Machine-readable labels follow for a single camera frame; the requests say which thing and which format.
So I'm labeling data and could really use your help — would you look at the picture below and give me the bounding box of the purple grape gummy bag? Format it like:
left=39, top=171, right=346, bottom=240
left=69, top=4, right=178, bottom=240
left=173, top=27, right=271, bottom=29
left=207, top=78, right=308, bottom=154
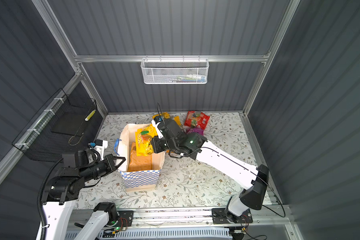
left=187, top=128, right=204, bottom=136

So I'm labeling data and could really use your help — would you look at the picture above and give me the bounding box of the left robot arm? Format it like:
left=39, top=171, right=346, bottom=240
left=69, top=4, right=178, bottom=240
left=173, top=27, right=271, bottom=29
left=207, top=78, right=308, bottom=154
left=36, top=140, right=126, bottom=240

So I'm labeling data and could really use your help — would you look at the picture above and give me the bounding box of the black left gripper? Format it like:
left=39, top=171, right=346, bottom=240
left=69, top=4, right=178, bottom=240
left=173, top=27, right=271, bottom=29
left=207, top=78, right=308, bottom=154
left=81, top=153, right=126, bottom=183

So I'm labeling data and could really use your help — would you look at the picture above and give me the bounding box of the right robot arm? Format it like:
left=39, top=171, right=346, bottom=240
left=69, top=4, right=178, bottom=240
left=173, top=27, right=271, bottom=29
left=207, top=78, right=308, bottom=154
left=151, top=116, right=269, bottom=223

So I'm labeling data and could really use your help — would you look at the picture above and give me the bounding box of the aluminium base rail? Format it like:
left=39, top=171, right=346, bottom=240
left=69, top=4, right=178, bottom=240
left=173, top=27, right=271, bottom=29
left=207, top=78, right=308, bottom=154
left=67, top=205, right=295, bottom=230

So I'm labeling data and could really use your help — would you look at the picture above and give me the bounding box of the white wire mesh basket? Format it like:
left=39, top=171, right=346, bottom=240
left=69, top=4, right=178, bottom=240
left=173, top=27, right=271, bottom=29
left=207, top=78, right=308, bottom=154
left=141, top=58, right=210, bottom=85

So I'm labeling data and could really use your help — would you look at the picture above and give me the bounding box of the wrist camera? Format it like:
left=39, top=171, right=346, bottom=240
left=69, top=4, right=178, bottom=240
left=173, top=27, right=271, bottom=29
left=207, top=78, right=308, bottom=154
left=152, top=115, right=166, bottom=139
left=62, top=139, right=108, bottom=169

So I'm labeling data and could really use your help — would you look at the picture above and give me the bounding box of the white vented cover strip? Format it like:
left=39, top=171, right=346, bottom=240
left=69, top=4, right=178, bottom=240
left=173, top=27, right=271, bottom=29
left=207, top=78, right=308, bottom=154
left=98, top=227, right=233, bottom=240

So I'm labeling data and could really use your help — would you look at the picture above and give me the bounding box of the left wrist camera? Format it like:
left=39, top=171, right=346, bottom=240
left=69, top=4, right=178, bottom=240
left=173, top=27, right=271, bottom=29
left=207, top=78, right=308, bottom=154
left=62, top=139, right=108, bottom=169

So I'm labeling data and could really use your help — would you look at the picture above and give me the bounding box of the black corrugated cable conduit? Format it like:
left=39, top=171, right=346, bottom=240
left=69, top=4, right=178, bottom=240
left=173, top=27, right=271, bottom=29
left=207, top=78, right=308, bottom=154
left=36, top=158, right=64, bottom=240

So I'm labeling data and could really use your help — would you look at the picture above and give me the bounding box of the brown paper snack bag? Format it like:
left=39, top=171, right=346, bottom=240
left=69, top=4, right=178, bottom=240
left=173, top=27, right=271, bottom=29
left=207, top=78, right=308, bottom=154
left=128, top=142, right=153, bottom=172

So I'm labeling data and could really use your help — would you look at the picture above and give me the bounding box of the yellow green marker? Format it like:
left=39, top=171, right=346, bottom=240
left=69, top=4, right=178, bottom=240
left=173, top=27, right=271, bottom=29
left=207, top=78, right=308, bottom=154
left=85, top=110, right=97, bottom=122

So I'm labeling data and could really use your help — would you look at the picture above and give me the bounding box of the red fruit gummy bag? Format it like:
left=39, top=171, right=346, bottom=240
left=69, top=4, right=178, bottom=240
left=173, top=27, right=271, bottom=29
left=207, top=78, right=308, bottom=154
left=184, top=111, right=210, bottom=130

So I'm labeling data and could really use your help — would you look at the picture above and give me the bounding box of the black wire basket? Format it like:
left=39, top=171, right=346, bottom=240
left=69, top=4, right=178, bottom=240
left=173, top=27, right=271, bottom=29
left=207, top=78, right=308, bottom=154
left=12, top=91, right=103, bottom=163

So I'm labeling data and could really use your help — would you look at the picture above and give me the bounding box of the white blue checkered paper bag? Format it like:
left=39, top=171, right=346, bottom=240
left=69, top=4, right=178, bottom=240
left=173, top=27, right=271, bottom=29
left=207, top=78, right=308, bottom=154
left=117, top=124, right=165, bottom=192

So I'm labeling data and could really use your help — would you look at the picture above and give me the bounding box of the yellow gummy bag far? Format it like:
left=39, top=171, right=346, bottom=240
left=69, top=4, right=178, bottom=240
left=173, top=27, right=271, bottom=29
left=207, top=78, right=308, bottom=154
left=153, top=113, right=171, bottom=122

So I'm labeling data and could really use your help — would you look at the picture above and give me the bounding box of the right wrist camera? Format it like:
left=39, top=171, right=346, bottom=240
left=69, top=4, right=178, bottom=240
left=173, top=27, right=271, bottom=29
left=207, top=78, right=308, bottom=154
left=152, top=115, right=166, bottom=139

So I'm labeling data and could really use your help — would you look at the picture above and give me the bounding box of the yellow mango gummy bag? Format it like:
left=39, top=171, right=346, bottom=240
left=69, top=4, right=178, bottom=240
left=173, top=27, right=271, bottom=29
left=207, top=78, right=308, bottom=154
left=135, top=124, right=158, bottom=157

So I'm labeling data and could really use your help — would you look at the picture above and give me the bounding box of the yellow gummy bag near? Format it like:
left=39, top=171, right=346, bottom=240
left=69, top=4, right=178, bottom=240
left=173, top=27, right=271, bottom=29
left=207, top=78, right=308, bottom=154
left=173, top=116, right=184, bottom=131

